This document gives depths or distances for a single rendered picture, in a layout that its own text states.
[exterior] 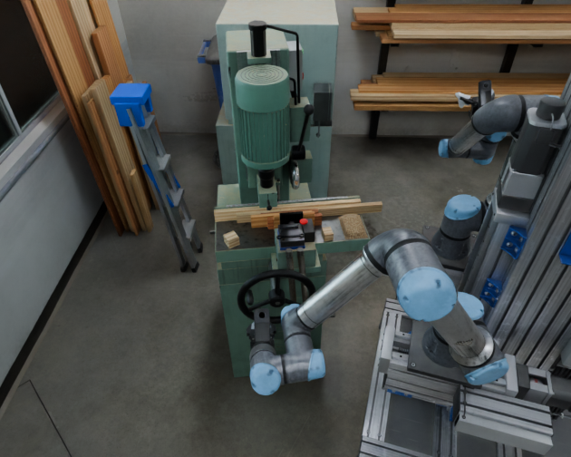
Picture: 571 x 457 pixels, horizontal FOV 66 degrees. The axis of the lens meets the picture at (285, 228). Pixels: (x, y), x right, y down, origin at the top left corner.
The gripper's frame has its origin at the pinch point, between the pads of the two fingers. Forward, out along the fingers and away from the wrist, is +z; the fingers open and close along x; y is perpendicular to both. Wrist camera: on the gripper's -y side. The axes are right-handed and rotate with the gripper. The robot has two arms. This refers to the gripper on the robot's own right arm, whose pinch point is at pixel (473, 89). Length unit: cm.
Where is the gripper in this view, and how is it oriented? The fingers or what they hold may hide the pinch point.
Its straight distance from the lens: 219.4
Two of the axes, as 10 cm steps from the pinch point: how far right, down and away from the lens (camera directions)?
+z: 0.5, -6.6, 7.5
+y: 1.4, 7.5, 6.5
